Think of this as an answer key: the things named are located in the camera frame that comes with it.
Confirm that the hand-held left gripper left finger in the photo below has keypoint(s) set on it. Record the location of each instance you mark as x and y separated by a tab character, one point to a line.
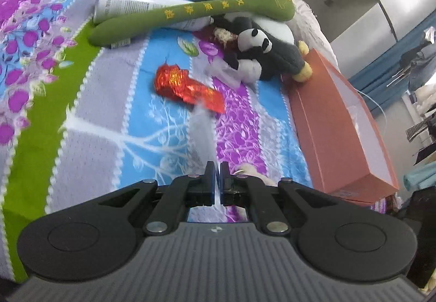
213	186

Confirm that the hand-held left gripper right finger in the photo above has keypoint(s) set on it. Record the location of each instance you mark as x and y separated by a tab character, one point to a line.
224	186

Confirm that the small brown doll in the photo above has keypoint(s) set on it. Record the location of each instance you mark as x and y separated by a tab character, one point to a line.
223	35

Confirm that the teal cloth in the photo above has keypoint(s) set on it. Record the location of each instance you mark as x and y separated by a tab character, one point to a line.
420	177

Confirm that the blue curtain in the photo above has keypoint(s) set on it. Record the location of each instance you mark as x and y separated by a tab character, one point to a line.
374	80

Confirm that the green plush stick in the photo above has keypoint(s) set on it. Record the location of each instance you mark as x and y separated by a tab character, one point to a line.
143	21

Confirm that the grey penguin plush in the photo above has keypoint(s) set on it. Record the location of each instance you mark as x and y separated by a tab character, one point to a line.
282	56

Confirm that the red foil packet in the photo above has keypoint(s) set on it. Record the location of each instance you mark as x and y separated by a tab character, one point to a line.
184	87

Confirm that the silver spray can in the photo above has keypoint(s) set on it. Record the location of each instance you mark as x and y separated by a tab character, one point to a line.
119	4

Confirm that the striped hanging garment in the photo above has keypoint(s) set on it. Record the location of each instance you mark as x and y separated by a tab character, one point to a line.
420	128

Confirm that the white hanging garment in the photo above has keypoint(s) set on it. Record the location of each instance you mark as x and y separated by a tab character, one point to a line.
425	101

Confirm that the orange cardboard box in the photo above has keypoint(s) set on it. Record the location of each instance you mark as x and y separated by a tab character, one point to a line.
327	138

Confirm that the grey-blue hanging shirt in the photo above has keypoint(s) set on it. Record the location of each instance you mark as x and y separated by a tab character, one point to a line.
419	60

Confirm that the grey duvet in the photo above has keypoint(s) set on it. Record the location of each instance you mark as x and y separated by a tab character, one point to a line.
316	26

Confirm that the panda plush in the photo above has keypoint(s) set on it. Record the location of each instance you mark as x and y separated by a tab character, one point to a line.
255	39

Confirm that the floral striped bedsheet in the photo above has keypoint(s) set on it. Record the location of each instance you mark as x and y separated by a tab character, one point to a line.
51	118

